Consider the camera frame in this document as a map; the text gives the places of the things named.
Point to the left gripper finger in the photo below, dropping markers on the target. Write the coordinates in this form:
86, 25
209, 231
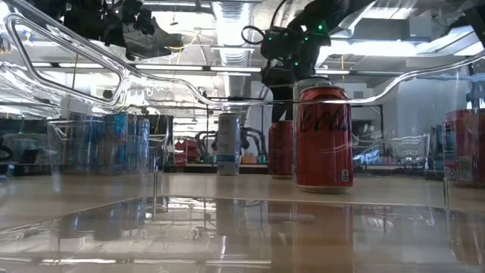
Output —
151, 41

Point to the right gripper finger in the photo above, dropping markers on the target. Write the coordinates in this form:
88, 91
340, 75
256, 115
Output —
282, 104

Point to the red cola can black script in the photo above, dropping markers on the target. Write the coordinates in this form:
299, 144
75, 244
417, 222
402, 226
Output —
281, 151
324, 151

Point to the clear plastic bin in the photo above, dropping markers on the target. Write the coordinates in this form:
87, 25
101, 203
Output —
398, 151
242, 242
57, 151

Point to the black background robot arm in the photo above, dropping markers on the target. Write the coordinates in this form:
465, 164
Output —
257, 140
206, 136

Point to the long ceiling strip light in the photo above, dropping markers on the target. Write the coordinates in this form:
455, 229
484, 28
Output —
333, 71
235, 69
170, 68

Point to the red crate stack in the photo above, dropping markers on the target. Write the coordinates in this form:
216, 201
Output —
187, 151

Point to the silver ventilation duct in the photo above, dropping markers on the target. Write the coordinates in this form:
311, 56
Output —
235, 22

